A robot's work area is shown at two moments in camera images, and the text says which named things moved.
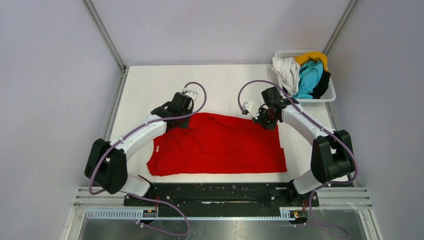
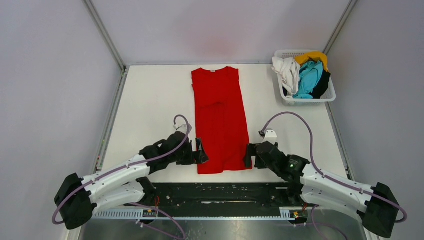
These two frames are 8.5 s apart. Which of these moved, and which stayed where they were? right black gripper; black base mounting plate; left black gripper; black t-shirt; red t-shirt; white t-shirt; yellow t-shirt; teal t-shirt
Moved: right black gripper; left black gripper; red t-shirt
Stayed: teal t-shirt; white t-shirt; black base mounting plate; black t-shirt; yellow t-shirt
